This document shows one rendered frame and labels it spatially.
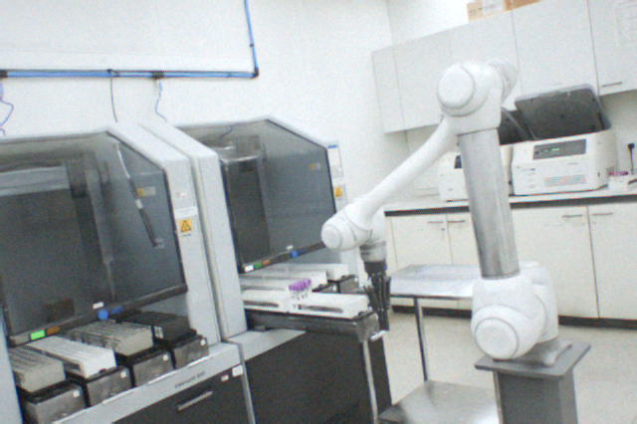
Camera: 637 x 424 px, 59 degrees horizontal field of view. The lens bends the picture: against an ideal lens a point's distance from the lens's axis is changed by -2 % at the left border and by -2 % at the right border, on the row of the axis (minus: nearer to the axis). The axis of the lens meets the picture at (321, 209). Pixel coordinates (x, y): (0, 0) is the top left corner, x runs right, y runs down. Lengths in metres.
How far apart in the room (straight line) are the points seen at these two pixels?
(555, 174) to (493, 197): 2.54
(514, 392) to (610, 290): 2.33
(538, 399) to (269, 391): 1.02
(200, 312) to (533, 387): 1.16
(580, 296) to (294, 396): 2.30
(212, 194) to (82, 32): 1.45
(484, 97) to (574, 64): 2.82
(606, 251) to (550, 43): 1.44
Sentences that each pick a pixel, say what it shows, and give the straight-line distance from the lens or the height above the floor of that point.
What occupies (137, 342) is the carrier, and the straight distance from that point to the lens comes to 2.01.
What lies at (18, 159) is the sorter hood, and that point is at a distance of 2.05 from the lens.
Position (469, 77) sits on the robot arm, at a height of 1.49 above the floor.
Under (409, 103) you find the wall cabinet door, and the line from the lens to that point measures 4.79.
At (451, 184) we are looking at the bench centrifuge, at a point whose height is 1.03.
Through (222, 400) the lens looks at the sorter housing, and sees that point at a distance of 2.15.
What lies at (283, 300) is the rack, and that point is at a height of 0.86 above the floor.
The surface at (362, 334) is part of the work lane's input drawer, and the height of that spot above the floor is 0.76.
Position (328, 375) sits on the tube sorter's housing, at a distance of 2.53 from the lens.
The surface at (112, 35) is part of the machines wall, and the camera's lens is 3.41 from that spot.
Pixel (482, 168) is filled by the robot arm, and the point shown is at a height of 1.27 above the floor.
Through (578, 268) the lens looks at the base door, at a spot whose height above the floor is 0.41.
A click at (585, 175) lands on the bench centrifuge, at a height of 1.01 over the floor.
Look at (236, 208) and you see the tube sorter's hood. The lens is 2.23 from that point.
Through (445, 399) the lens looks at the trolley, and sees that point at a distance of 2.57.
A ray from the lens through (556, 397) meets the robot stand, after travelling 1.77.
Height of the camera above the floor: 1.35
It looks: 5 degrees down
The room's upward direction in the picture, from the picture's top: 9 degrees counter-clockwise
